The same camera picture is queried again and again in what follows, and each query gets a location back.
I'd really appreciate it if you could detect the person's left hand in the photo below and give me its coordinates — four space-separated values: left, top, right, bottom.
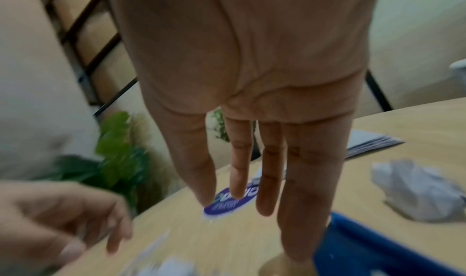
0 179 134 276

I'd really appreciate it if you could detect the person's right hand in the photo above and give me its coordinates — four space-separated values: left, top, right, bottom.
105 0 383 262

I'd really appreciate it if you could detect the pile of paper scraps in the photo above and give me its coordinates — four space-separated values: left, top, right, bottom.
123 231 198 276

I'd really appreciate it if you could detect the stack of white printed papers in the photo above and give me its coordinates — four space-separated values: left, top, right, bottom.
343 130 406 160

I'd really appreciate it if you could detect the white paper ball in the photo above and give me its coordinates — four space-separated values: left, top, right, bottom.
370 158 466 223

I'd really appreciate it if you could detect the blue stapler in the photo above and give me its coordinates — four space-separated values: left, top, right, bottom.
313 211 466 276

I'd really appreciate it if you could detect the small potted green plant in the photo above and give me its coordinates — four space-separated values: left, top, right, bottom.
211 109 263 160

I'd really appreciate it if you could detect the large leafy potted plant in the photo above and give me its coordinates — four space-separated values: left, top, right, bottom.
54 110 152 212

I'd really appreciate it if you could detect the round purple sticker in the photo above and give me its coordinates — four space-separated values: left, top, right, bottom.
201 179 263 220

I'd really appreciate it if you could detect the black partition frame post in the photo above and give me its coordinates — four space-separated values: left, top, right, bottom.
34 0 139 117
366 69 394 112

